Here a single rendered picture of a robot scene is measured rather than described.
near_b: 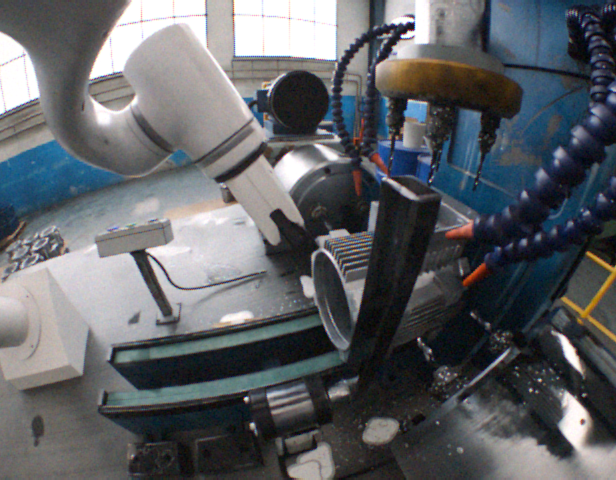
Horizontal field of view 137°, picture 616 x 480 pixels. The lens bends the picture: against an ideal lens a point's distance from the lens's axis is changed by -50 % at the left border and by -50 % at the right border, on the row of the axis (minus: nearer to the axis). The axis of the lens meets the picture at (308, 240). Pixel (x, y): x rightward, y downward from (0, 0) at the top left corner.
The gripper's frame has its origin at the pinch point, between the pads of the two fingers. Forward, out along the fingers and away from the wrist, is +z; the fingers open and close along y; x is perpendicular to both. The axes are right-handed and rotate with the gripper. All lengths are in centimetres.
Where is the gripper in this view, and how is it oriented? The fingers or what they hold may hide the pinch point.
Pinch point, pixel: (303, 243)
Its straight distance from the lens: 35.8
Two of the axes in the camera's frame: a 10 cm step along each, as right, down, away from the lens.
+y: 3.2, 5.2, -7.9
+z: 4.7, 6.4, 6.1
